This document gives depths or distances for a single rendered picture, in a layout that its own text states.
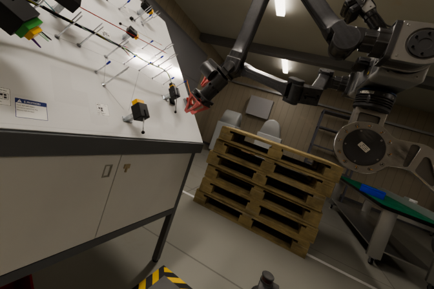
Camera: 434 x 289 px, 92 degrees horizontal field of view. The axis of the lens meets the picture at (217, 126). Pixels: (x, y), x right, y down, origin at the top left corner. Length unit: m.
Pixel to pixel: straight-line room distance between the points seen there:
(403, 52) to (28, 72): 1.09
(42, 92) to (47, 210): 0.38
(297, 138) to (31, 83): 6.73
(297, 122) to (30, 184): 6.74
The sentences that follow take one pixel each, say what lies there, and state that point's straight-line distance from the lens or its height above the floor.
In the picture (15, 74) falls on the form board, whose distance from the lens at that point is 0.81.
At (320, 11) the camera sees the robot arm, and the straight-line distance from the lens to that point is 0.89.
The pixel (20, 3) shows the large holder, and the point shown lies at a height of 1.17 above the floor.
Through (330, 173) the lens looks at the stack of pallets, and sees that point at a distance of 2.44.
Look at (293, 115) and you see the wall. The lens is 7.10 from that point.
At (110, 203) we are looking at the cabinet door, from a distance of 1.07.
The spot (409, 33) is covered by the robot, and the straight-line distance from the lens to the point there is 0.87.
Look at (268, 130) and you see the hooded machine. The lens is 6.21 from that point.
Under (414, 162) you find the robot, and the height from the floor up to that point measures 1.13.
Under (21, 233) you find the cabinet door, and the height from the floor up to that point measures 0.53.
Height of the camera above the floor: 1.06
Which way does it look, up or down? 2 degrees down
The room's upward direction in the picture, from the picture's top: 19 degrees clockwise
